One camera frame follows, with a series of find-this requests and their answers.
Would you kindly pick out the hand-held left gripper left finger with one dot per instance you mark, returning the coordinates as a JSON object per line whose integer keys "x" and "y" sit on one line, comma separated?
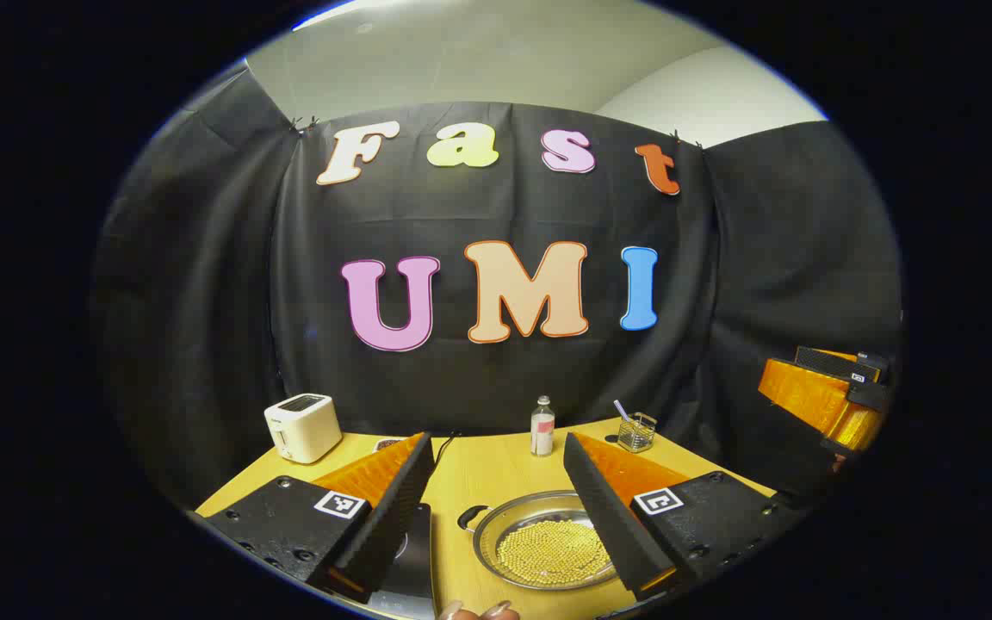
{"x": 397, "y": 517}

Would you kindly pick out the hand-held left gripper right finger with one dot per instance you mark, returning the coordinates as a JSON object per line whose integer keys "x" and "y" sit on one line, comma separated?
{"x": 608, "y": 517}

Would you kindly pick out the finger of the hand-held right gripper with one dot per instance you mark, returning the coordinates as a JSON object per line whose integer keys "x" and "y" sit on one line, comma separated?
{"x": 815, "y": 396}

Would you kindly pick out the black induction cooktop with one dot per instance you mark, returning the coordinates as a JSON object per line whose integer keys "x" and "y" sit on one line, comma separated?
{"x": 414, "y": 560}

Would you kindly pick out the pile of yellow soybeans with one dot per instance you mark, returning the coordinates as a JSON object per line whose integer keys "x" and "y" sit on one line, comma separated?
{"x": 548, "y": 551}

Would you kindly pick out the white divided dish of beans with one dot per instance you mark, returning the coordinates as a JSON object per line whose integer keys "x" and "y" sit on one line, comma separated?
{"x": 387, "y": 444}

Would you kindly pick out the small clear bottle pink label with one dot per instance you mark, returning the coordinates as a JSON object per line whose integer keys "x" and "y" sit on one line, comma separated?
{"x": 542, "y": 432}

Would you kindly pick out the white toaster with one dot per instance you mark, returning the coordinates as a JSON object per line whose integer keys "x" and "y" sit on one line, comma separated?
{"x": 302, "y": 430}

